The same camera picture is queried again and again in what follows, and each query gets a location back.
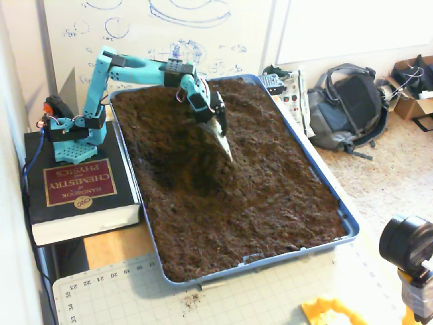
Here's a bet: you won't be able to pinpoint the black slim gripper finger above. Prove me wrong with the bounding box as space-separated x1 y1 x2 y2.
216 108 229 136

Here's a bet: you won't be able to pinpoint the foil covered scoop gripper finger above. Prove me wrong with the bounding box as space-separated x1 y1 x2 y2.
199 116 235 163

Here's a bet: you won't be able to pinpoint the black teal gripper body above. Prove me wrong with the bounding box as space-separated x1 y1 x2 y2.
187 90 227 125

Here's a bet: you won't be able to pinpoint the brown soil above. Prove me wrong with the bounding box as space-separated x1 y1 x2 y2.
110 77 348 284

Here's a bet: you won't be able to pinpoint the white printed soil bag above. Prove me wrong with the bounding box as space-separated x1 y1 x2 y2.
262 66 315 138

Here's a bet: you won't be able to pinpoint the whiteboard with blue drawings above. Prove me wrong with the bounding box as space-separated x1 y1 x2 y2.
37 0 292 92

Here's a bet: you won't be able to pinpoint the gray backpack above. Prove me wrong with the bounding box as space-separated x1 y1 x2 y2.
306 63 390 160

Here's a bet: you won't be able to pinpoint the black chemistry physics handbook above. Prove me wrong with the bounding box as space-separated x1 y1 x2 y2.
23 121 143 247

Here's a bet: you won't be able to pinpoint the blue plastic tray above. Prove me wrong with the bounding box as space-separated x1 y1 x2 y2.
108 73 360 289

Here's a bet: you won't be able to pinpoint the spilled soil crumbs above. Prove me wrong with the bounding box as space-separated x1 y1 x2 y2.
181 293 201 309

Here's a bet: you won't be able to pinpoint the gray gridded cutting mat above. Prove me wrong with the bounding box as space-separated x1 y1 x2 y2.
52 243 407 325

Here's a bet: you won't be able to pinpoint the cardboard box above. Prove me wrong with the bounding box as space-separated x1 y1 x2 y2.
384 56 433 121

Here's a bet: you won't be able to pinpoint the yellow plastic part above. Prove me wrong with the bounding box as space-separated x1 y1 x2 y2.
300 295 369 325

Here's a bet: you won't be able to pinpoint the gray taped yellow stand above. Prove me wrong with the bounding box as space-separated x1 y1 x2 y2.
397 260 433 324

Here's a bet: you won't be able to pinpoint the blue cable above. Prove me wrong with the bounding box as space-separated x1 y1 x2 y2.
20 130 47 197

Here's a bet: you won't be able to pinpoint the black cable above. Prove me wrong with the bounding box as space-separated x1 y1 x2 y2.
20 189 58 325

